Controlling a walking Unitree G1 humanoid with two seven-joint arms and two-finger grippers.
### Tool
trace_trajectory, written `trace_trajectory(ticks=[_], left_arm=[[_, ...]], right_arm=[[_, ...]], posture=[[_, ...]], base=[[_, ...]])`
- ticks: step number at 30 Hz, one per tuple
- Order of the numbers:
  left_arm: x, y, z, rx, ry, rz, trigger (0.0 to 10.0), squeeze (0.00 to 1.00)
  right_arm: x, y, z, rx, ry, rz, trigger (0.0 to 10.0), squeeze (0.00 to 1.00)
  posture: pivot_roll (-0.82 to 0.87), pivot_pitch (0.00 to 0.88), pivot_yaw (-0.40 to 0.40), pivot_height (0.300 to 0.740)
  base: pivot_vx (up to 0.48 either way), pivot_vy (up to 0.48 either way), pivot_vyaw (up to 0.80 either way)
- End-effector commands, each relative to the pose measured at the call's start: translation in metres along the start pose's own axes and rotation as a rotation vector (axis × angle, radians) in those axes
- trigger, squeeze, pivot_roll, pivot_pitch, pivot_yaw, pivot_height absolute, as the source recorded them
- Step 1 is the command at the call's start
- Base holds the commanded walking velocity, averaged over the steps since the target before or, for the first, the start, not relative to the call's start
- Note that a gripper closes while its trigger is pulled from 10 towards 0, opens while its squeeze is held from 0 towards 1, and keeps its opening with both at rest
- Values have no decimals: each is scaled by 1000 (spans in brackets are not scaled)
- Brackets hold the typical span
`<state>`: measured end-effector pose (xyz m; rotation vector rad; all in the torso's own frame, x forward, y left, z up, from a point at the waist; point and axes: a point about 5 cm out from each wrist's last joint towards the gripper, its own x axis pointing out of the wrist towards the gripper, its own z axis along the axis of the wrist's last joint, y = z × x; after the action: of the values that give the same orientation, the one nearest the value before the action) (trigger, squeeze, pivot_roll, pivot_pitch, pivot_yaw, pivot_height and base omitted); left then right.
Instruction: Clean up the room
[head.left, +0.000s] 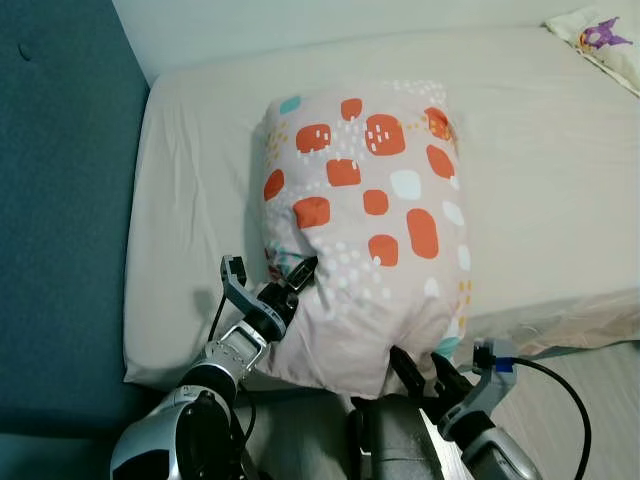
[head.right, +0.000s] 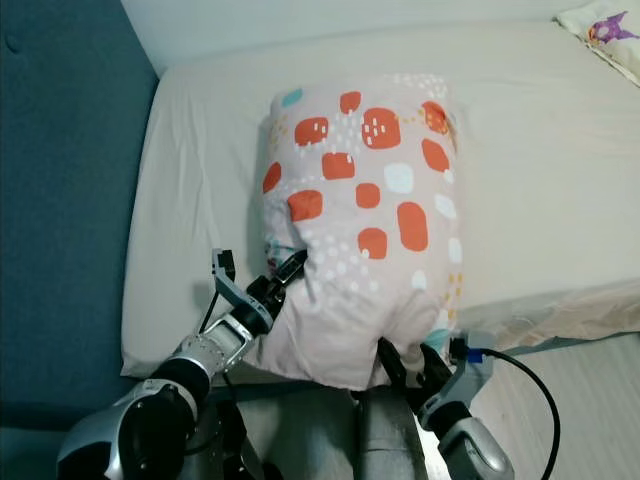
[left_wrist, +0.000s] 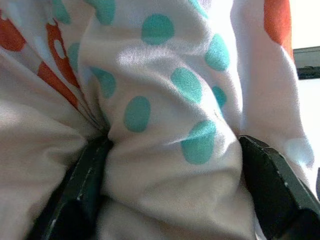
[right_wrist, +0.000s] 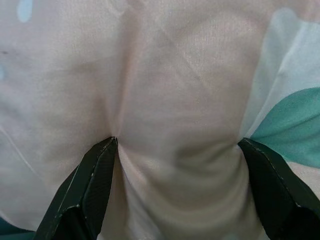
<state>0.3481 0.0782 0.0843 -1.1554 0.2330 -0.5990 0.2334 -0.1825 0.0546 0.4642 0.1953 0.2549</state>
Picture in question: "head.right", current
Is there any cream sheeted mattress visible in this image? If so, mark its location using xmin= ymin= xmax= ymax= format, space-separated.
xmin=120 ymin=18 xmax=640 ymax=386

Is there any grey robot right leg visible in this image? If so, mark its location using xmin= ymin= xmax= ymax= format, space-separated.
xmin=350 ymin=385 xmax=426 ymax=480

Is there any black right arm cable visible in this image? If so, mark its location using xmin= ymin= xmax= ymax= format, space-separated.
xmin=470 ymin=347 xmax=561 ymax=480

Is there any cream cartoon print blanket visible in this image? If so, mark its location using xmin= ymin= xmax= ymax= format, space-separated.
xmin=555 ymin=0 xmax=640 ymax=89

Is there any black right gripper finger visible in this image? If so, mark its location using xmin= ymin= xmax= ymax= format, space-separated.
xmin=416 ymin=345 xmax=451 ymax=384
xmin=375 ymin=338 xmax=413 ymax=391

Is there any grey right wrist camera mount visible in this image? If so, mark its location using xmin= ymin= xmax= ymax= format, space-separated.
xmin=420 ymin=332 xmax=498 ymax=433

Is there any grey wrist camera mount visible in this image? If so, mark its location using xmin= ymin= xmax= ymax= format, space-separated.
xmin=210 ymin=248 xmax=266 ymax=316
xmin=420 ymin=332 xmax=498 ymax=433

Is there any pink patterned pillow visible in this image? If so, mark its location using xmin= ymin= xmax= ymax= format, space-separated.
xmin=260 ymin=72 xmax=464 ymax=393

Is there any blue upholstered headboard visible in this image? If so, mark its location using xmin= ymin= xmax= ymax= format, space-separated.
xmin=0 ymin=0 xmax=161 ymax=431

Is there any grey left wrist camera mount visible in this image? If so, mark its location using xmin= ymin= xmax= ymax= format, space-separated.
xmin=210 ymin=248 xmax=266 ymax=316

